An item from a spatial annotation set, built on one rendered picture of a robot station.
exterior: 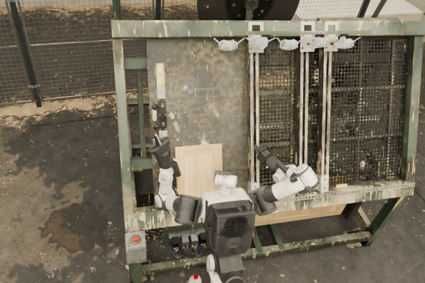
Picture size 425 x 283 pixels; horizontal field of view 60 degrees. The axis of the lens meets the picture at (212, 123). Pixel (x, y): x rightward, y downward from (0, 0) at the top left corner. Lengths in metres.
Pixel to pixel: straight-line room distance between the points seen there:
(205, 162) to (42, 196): 1.87
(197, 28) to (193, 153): 0.80
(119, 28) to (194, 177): 1.05
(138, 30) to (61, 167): 2.14
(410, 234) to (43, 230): 3.41
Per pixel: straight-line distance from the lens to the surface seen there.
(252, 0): 2.84
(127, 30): 2.26
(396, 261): 3.94
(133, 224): 2.51
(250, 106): 2.43
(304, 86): 2.59
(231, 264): 2.14
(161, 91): 2.33
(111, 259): 3.36
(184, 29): 2.29
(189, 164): 2.46
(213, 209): 1.94
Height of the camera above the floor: 2.96
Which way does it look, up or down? 42 degrees down
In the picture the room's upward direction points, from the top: 9 degrees clockwise
